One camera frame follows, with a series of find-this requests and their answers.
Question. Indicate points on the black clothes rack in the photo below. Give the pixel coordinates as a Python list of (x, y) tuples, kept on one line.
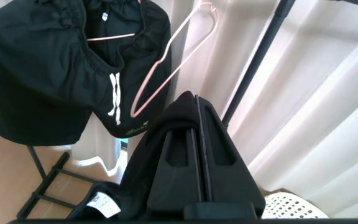
[(259, 53)]

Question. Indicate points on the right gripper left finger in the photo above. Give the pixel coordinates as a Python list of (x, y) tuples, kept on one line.
[(172, 186)]

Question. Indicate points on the black garment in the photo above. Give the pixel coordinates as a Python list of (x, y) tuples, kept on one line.
[(145, 161), (36, 77)]

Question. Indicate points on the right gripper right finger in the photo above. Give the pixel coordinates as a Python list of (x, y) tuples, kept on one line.
[(232, 186)]

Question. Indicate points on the white laundry basket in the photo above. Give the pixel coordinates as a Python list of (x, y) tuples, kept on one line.
[(291, 207)]

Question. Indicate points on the window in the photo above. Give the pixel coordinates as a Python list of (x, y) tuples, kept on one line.
[(124, 144)]

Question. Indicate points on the pink clothes hanger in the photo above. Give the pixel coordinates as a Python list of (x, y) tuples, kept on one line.
[(110, 38), (179, 66)]

